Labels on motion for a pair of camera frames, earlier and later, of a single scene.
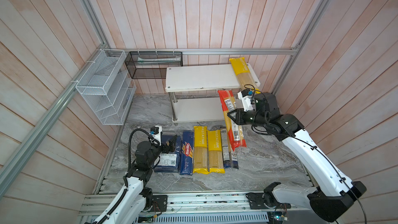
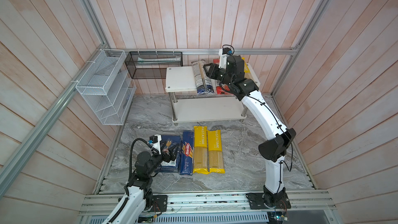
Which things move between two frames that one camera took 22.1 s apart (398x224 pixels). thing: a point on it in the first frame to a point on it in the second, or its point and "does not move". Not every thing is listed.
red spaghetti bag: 228,103 to 221,90
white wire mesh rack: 107,85 does not move
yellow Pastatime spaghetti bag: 200,150 does not move
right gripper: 239,112 to 213,71
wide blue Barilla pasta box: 169,163 does not move
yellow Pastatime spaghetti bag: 215,157 does not move
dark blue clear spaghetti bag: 226,158 to 203,83
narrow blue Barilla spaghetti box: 186,156 does not move
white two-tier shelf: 194,91 does not move
